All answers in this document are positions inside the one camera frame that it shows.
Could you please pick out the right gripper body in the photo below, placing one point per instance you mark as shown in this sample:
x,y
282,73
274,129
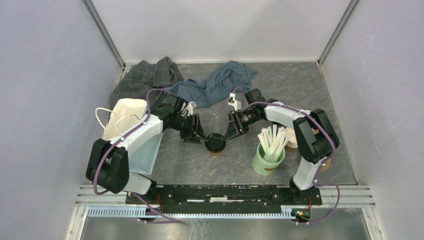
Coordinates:
x,y
247,117

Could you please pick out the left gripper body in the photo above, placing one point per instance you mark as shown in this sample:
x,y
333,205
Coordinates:
x,y
185,125

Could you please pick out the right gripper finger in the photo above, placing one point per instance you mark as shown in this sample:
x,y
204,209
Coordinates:
x,y
231,131
240,131

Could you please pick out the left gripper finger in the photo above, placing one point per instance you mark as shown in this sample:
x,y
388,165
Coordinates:
x,y
199,132
193,139

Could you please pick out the black plastic cup lid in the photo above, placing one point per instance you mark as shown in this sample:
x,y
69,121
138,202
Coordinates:
x,y
216,142

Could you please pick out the brown paper coffee cup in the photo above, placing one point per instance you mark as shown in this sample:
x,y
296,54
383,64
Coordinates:
x,y
216,153

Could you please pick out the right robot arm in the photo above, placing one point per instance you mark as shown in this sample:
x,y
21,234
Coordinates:
x,y
316,138

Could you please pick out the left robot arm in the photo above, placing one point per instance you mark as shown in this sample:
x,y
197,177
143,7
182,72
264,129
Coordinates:
x,y
122,163

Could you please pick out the bundle of wrapped straws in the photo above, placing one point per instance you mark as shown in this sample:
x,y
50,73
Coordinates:
x,y
273,140

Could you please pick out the green cup holding straws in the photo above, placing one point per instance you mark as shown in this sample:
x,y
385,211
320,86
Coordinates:
x,y
263,167

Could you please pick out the blue-grey cloth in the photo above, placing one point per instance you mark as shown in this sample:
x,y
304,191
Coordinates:
x,y
217,87

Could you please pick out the stack of paper cups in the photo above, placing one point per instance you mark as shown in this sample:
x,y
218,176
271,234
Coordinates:
x,y
292,144

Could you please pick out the light blue paper bag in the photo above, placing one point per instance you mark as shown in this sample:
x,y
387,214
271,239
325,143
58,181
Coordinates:
x,y
141,133

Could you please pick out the grey checked cloth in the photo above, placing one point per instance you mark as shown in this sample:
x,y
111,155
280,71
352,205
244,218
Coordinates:
x,y
145,76

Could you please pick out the brown pulp cup carrier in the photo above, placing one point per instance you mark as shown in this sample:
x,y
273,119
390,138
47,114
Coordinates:
x,y
325,165

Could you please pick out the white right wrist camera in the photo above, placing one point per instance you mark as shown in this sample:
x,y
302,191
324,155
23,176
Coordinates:
x,y
236,104

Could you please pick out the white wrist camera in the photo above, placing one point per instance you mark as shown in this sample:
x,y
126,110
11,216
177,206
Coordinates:
x,y
236,104
187,109

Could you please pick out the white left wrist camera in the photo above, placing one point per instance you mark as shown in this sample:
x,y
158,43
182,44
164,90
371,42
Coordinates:
x,y
187,109

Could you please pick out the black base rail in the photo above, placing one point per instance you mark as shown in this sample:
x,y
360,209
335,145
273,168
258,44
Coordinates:
x,y
230,199

